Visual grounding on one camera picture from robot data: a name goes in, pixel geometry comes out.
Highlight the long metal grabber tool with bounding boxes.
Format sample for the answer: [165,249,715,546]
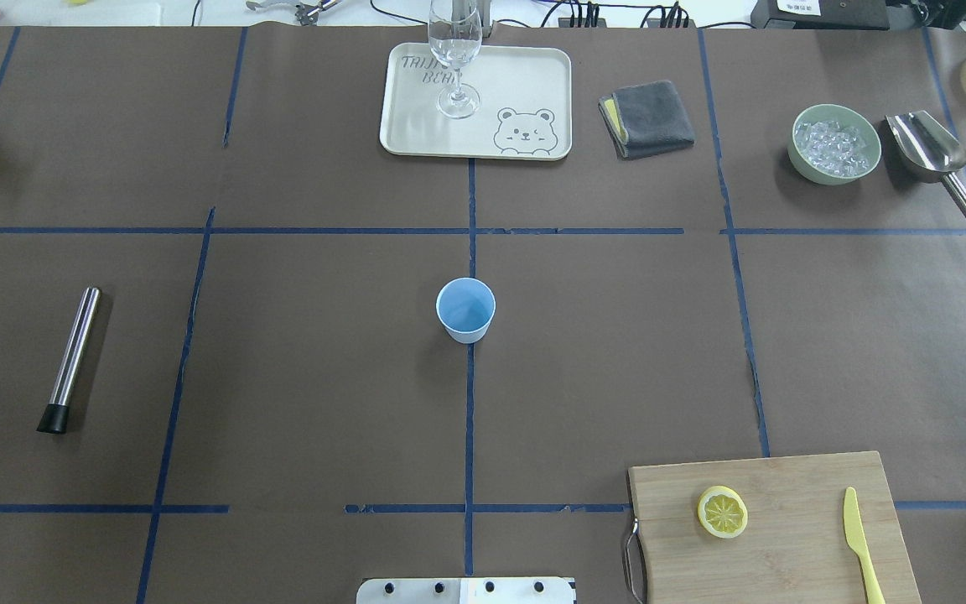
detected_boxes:
[245,0,340,26]

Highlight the yellow lemon half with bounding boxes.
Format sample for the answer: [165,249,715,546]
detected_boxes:
[695,485,749,539]

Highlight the yellow plastic knife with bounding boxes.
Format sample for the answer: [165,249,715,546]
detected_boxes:
[842,486,886,604]

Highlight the grey folded cloth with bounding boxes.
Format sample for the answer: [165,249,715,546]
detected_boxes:
[598,80,695,160]

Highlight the clear wine glass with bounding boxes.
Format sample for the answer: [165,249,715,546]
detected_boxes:
[427,1,483,119]

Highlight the light blue plastic cup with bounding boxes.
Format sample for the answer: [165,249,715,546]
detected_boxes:
[434,278,497,345]

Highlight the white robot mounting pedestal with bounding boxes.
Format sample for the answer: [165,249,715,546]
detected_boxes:
[356,576,578,603]

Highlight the green bowl of ice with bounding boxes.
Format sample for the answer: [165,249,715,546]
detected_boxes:
[788,104,882,186]

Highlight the steel ice scoop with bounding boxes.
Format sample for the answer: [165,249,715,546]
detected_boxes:
[885,110,966,219]

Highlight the black power adapter box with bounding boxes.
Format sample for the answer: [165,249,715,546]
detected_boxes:
[749,1,890,31]

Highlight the cream bear serving tray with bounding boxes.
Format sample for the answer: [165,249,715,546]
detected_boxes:
[379,43,574,161]

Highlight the bamboo cutting board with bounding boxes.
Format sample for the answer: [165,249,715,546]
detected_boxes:
[628,451,921,603]

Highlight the steel muddler black tip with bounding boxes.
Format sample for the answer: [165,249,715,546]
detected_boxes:
[37,286,102,435]

